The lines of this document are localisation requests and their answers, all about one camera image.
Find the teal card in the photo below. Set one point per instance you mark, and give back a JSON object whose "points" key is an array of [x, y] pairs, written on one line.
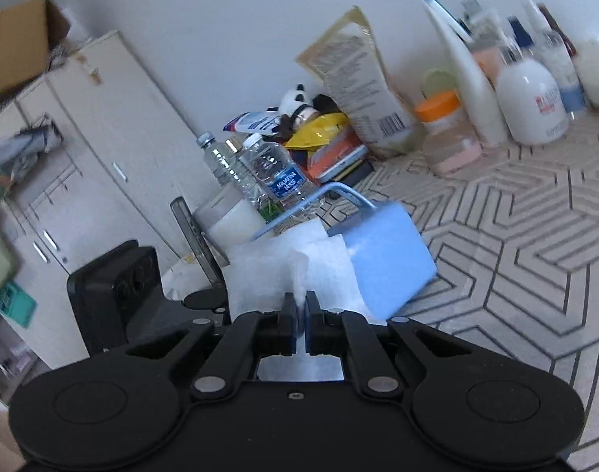
{"points": [[15, 302]]}

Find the white jar candle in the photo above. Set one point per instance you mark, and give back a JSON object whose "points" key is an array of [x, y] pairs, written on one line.
{"points": [[228, 221]]}

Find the white wipe cloth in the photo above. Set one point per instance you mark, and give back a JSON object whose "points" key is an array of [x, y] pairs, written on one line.
{"points": [[270, 265]]}

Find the cardboard box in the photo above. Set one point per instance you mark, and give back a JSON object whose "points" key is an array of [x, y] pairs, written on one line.
{"points": [[14, 44]]}

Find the geometric patterned table mat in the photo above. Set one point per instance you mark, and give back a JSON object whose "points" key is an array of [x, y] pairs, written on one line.
{"points": [[516, 236]]}

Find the blue label water bottle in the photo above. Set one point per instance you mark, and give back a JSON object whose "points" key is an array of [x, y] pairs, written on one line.
{"points": [[280, 172]]}

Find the clear spray bottle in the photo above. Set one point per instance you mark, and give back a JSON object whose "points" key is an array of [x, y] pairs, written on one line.
{"points": [[562, 69]]}

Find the white pump bottle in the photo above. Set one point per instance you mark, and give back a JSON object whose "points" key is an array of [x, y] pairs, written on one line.
{"points": [[533, 103]]}

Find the white cabinet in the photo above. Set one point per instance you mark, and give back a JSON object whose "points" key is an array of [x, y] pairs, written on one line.
{"points": [[107, 132]]}

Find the clear silver cap bottle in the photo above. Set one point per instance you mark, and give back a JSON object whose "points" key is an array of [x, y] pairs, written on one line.
{"points": [[225, 167]]}

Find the tall white tube bottle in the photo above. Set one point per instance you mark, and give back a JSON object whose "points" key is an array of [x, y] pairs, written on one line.
{"points": [[471, 83]]}

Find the white round jar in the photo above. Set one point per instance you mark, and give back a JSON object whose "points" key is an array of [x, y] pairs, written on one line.
{"points": [[597, 73]]}

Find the green lid jar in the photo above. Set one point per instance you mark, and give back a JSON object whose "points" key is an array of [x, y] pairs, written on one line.
{"points": [[437, 81]]}

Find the dark brown bottle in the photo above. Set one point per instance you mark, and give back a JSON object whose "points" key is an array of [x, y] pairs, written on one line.
{"points": [[560, 34]]}

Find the white blue tube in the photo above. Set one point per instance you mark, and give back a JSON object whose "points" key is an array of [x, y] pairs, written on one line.
{"points": [[253, 122]]}

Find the panda plush toy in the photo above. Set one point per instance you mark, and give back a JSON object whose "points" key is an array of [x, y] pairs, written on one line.
{"points": [[294, 101]]}

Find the orange flat box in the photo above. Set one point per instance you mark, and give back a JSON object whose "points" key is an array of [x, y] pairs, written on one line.
{"points": [[336, 157]]}

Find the peach bottle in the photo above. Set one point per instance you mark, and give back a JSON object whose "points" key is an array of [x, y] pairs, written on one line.
{"points": [[489, 56]]}

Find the blue plastic container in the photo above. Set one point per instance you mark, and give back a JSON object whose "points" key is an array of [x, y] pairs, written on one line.
{"points": [[388, 255]]}

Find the beige standing pouch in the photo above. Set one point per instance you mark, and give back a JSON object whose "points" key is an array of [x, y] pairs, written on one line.
{"points": [[358, 78]]}

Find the orange lid jar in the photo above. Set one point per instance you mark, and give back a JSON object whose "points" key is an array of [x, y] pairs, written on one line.
{"points": [[447, 137]]}

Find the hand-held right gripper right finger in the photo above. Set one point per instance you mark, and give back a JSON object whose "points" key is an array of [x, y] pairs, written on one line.
{"points": [[310, 324]]}

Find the clear plastic storage box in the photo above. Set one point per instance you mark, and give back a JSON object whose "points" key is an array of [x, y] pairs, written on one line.
{"points": [[9, 354]]}

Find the grey crumpled cloth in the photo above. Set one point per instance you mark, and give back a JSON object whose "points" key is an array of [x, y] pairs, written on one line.
{"points": [[26, 145]]}

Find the yellow packet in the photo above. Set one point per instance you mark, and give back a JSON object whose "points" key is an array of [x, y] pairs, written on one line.
{"points": [[319, 130]]}

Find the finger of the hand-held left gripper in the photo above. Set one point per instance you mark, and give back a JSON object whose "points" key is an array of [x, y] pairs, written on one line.
{"points": [[196, 241]]}

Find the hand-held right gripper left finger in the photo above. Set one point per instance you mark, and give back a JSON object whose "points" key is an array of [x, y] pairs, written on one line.
{"points": [[293, 324]]}

